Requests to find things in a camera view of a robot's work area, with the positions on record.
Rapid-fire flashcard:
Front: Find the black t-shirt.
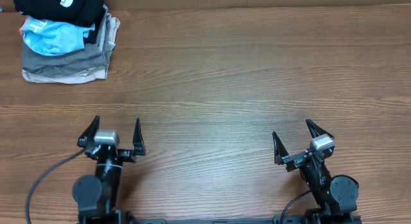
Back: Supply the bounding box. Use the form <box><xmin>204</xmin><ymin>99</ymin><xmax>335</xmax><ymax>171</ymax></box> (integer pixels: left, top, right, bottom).
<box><xmin>13</xmin><ymin>0</ymin><xmax>105</xmax><ymax>27</ymax></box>

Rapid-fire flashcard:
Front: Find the dark grey folded shirt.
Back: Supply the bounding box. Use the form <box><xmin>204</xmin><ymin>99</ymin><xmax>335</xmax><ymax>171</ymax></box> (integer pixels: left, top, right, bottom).
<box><xmin>22</xmin><ymin>5</ymin><xmax>114</xmax><ymax>76</ymax></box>

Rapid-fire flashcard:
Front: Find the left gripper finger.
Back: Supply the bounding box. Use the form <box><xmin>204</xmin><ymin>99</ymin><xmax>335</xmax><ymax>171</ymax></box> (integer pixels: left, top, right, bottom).
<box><xmin>132</xmin><ymin>118</ymin><xmax>146</xmax><ymax>155</ymax></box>
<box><xmin>78</xmin><ymin>116</ymin><xmax>100</xmax><ymax>144</ymax></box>

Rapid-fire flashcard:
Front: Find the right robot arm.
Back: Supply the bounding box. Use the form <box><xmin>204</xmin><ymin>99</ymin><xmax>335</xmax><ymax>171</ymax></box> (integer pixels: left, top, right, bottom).
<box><xmin>272</xmin><ymin>119</ymin><xmax>362</xmax><ymax>224</ymax></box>

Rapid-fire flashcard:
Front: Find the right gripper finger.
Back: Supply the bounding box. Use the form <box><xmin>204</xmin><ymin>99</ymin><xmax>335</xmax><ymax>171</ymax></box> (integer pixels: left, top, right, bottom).
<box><xmin>272</xmin><ymin>132</ymin><xmax>289</xmax><ymax>165</ymax></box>
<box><xmin>306</xmin><ymin>119</ymin><xmax>334</xmax><ymax>139</ymax></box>

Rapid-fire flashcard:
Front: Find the light blue printed t-shirt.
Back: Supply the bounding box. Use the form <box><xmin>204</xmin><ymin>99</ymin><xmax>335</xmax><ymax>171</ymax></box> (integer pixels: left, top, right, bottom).
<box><xmin>19</xmin><ymin>16</ymin><xmax>96</xmax><ymax>56</ymax></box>

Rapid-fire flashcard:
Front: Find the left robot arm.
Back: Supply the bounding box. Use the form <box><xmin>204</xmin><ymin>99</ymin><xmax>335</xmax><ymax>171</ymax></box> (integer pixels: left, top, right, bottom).
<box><xmin>72</xmin><ymin>116</ymin><xmax>146</xmax><ymax>224</ymax></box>

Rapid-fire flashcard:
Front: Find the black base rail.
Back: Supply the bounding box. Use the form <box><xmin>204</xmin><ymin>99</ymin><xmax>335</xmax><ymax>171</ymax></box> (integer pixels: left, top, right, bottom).
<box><xmin>77</xmin><ymin>214</ymin><xmax>362</xmax><ymax>224</ymax></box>

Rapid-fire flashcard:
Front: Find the beige folded shirt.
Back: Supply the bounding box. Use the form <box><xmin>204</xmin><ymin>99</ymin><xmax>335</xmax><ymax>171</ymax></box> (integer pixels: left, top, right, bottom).
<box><xmin>22</xmin><ymin>13</ymin><xmax>120</xmax><ymax>84</ymax></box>

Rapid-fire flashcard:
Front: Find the black folded garment in stack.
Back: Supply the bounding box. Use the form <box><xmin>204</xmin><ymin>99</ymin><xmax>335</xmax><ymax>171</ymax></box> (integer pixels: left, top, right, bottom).
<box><xmin>83</xmin><ymin>22</ymin><xmax>101</xmax><ymax>44</ymax></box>

